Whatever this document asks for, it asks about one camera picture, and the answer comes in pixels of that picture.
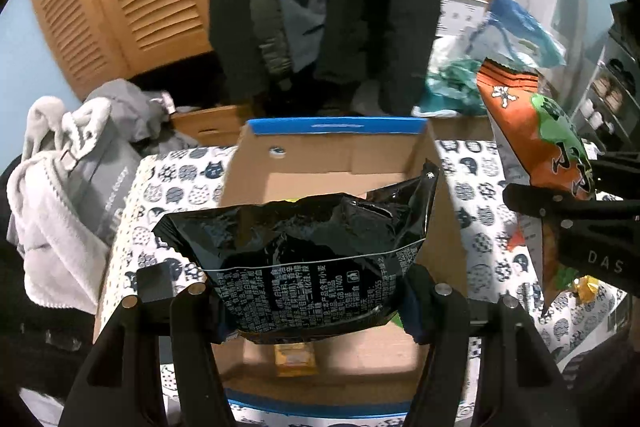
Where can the cardboard box with blue edges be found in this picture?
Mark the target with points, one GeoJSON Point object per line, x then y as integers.
{"type": "Point", "coordinates": [330, 162]}

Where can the wooden crate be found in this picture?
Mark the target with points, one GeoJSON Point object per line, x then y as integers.
{"type": "Point", "coordinates": [215, 124]}

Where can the orange and green snack bag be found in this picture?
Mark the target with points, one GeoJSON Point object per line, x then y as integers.
{"type": "Point", "coordinates": [530, 127]}

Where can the small yellow snack packet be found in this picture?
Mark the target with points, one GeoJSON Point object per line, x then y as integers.
{"type": "Point", "coordinates": [295, 357]}

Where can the grey hoodie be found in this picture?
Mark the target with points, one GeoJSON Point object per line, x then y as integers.
{"type": "Point", "coordinates": [135, 107]}

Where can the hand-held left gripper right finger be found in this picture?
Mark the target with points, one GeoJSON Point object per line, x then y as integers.
{"type": "Point", "coordinates": [414, 307]}

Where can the plain cardboard box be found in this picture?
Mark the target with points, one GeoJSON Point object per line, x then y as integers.
{"type": "Point", "coordinates": [460, 127]}

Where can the black phone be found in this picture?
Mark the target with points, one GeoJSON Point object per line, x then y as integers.
{"type": "Point", "coordinates": [155, 284]}

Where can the black snack bag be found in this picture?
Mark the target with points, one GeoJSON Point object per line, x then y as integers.
{"type": "Point", "coordinates": [300, 247]}

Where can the light grey fleece robe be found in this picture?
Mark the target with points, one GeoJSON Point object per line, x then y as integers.
{"type": "Point", "coordinates": [45, 217]}

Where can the person's right forearm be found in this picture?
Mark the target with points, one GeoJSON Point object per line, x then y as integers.
{"type": "Point", "coordinates": [605, 382]}

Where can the blue plastic bag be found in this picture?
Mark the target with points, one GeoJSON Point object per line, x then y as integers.
{"type": "Point", "coordinates": [520, 27]}

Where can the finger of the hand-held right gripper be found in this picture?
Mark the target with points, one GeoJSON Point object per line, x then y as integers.
{"type": "Point", "coordinates": [620, 174]}
{"type": "Point", "coordinates": [540, 202]}

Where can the long black hanging coat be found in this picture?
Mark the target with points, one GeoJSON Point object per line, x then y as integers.
{"type": "Point", "coordinates": [390, 7]}

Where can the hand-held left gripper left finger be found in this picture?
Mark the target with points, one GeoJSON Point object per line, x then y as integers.
{"type": "Point", "coordinates": [222, 319]}

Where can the cat print tablecloth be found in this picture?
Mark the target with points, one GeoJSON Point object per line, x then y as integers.
{"type": "Point", "coordinates": [480, 187]}

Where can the white drawer unit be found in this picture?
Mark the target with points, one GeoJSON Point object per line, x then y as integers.
{"type": "Point", "coordinates": [460, 17]}

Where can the yellow candy wrapper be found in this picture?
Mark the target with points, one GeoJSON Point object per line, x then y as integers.
{"type": "Point", "coordinates": [589, 288]}

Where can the grey printed tote bag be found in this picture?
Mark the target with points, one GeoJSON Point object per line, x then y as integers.
{"type": "Point", "coordinates": [105, 187]}

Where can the metal shoe rack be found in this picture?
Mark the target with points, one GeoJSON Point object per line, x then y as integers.
{"type": "Point", "coordinates": [610, 87]}

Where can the teal plastic bag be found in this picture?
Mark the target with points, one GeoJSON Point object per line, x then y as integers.
{"type": "Point", "coordinates": [450, 89]}

